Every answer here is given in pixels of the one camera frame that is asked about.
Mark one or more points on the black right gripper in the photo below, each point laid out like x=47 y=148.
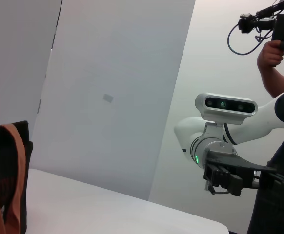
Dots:
x=232 y=162

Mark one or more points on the black handheld teleoperation controller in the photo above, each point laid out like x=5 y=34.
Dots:
x=282 y=26

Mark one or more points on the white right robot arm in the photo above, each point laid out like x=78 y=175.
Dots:
x=261 y=119

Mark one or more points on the operator bare hand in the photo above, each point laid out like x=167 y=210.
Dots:
x=270 y=56

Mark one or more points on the operator in dark clothing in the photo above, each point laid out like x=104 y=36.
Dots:
x=273 y=214

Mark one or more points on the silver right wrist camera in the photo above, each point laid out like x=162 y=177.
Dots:
x=227 y=104

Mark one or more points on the small grey wall sticker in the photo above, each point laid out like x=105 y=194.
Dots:
x=108 y=98

